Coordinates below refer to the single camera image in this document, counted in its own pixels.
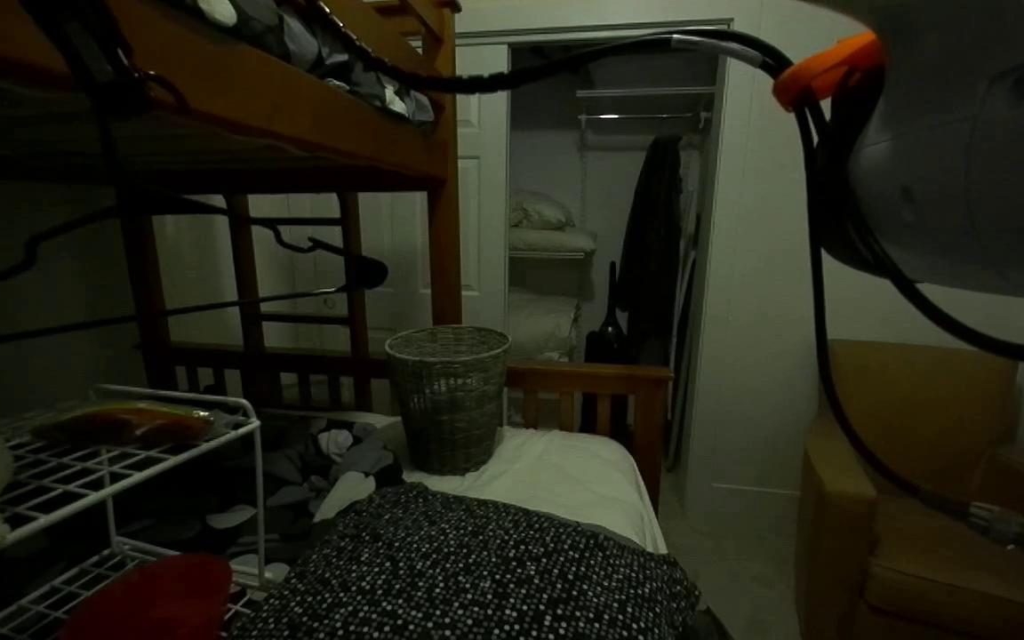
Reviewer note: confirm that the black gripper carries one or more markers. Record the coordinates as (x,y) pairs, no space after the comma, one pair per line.
(108,56)

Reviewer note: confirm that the black coat hanger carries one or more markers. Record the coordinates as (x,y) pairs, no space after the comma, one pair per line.
(178,310)

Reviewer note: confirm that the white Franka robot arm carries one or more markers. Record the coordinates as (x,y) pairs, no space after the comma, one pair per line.
(988,155)

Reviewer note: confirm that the brown oblong object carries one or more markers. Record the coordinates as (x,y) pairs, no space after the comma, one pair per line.
(124,425)

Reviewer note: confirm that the white folded bedding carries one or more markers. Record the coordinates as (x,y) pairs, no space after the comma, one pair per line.
(548,218)

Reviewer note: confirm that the black duvet with large dots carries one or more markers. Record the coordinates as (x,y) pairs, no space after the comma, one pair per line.
(346,466)

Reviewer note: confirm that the woven wicker basket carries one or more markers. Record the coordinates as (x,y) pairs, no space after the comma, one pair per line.
(445,405)

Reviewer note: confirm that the white closet shelf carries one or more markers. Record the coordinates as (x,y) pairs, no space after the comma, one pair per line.
(641,94)

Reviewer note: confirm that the red cup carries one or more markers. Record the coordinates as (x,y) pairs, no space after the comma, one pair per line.
(158,600)

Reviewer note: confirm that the dark hanging garment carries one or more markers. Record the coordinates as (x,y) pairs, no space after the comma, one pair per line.
(652,251)

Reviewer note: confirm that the white bed mattress sheet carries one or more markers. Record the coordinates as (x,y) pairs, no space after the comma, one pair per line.
(560,476)

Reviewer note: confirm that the black pillow with small dots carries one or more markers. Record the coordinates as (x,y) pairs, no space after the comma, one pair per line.
(478,570)

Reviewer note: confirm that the yellow armchair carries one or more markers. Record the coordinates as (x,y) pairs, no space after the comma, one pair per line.
(925,555)

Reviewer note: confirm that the wooden bunk bed frame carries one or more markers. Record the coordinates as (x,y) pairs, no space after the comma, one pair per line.
(299,130)

